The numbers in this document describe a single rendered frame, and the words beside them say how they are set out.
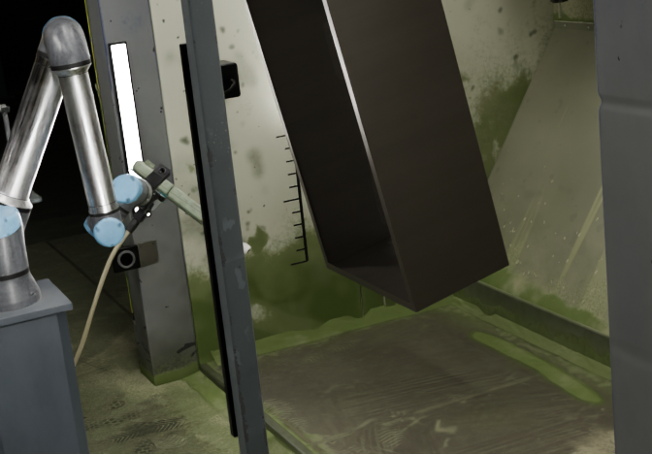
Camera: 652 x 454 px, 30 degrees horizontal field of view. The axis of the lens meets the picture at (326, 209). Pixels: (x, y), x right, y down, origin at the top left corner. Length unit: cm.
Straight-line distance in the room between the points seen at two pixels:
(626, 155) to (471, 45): 314
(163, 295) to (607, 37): 295
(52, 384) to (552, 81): 240
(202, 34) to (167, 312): 230
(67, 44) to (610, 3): 206
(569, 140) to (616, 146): 292
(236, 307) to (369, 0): 125
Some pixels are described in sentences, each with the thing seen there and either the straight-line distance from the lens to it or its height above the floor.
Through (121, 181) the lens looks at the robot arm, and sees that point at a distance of 375.
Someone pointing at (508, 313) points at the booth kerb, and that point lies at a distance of 469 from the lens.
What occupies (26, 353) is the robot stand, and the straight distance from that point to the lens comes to 359.
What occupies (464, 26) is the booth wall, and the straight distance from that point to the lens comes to 490.
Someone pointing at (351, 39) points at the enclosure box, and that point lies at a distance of 341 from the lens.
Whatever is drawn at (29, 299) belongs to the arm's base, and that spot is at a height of 66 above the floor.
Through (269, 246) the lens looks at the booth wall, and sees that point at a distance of 462.
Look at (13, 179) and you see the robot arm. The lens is 372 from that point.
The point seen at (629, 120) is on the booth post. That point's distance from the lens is 179.
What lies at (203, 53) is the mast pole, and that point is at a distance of 235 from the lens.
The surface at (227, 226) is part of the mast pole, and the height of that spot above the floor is 107.
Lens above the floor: 168
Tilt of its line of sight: 14 degrees down
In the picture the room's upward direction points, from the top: 6 degrees counter-clockwise
